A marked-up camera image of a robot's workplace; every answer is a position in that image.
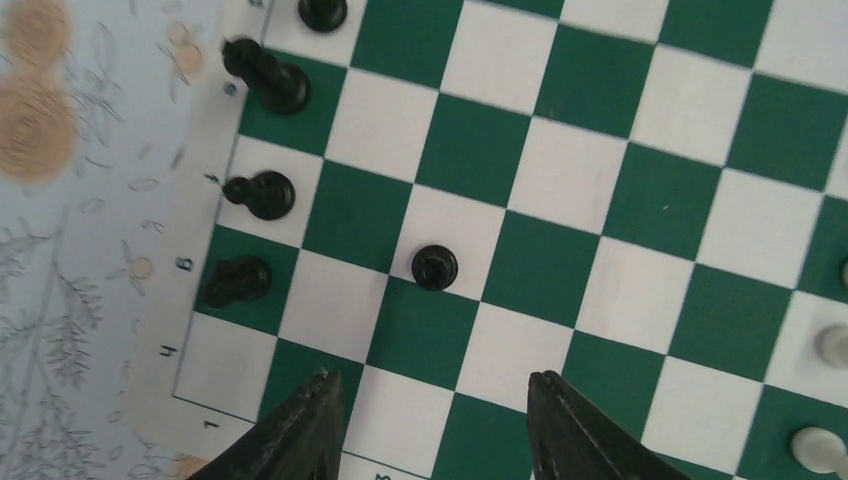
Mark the green white chess board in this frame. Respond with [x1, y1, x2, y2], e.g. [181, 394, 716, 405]
[127, 1, 847, 479]

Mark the floral table mat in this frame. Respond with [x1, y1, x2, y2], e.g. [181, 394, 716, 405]
[1, 1, 226, 479]

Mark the black king piece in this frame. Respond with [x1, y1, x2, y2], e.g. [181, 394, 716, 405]
[221, 37, 311, 115]

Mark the black chess piece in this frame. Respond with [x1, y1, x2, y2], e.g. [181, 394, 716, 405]
[298, 0, 348, 33]
[199, 255, 272, 309]

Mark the black pawn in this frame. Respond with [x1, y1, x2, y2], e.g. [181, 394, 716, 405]
[222, 170, 296, 221]
[411, 245, 459, 291]

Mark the white chess piece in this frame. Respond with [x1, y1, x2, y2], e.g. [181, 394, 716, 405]
[790, 427, 847, 480]
[816, 325, 847, 370]

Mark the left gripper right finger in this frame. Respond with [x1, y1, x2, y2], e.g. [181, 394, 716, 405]
[527, 370, 688, 480]

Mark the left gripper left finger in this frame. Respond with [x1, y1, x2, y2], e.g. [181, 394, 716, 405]
[191, 371, 345, 480]

